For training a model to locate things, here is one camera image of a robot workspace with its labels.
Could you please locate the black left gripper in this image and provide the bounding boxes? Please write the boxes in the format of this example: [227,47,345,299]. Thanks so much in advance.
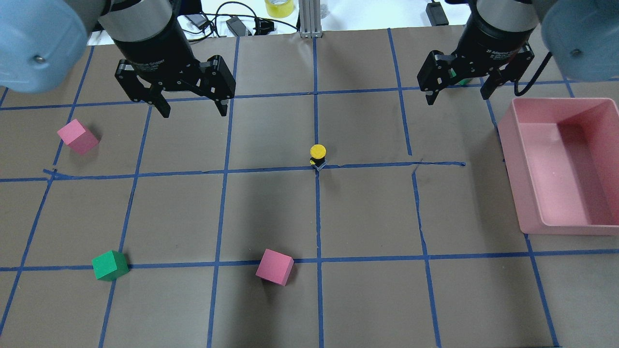
[109,10,236,118]

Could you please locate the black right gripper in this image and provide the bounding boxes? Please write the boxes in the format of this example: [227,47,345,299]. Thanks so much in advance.
[416,10,535,105]

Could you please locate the yellow push button switch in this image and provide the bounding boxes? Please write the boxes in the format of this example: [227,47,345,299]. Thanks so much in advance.
[309,144,327,172]

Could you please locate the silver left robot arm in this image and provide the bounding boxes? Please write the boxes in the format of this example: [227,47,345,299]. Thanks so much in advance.
[0,0,236,117]

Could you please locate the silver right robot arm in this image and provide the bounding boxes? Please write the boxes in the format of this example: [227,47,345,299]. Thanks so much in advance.
[416,0,619,105]

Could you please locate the green foam cube front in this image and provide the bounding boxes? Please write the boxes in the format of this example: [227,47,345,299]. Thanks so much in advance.
[449,69,473,86]

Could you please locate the green foam cube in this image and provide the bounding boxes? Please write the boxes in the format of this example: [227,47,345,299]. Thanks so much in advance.
[449,69,473,86]
[91,250,130,282]

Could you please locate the black adapter right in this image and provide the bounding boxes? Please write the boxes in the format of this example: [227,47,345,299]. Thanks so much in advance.
[425,0,449,27]

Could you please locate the black power adapter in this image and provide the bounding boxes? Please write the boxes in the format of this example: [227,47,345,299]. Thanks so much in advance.
[225,16,252,37]

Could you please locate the pink foam cube right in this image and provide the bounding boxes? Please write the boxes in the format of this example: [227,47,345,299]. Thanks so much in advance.
[57,119,100,156]

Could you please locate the pink foam cube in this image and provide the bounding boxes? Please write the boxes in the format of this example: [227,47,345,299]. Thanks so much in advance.
[255,249,294,286]
[57,119,100,156]

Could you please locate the pink plastic bin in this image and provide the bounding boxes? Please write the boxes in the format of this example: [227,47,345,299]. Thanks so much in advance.
[498,98,619,236]

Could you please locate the yellow tape roll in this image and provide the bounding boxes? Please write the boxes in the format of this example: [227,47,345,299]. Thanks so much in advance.
[265,0,295,18]

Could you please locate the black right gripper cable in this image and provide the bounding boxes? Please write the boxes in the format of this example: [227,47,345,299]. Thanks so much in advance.
[514,51,553,97]

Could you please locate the black cables on desk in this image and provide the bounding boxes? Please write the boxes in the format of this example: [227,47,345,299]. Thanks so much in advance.
[177,1,298,38]

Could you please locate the aluminium frame post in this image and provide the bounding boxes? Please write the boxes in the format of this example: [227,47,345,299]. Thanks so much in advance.
[298,0,323,38]

